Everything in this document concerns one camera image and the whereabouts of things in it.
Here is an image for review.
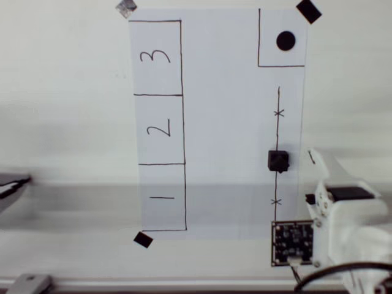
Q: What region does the black cable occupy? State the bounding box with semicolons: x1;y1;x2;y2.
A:
293;261;392;293

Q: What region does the white paper sheet with drawn boxes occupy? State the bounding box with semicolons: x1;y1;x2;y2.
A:
128;8;309;241

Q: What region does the grey white blurry device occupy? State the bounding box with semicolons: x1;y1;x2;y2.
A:
0;172;33;215

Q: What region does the grey tape piece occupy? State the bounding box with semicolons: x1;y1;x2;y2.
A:
115;0;138;20

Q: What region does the black cube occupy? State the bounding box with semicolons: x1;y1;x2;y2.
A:
266;149;292;175

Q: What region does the grey metal clamp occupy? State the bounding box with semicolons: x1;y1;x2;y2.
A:
8;273;55;294

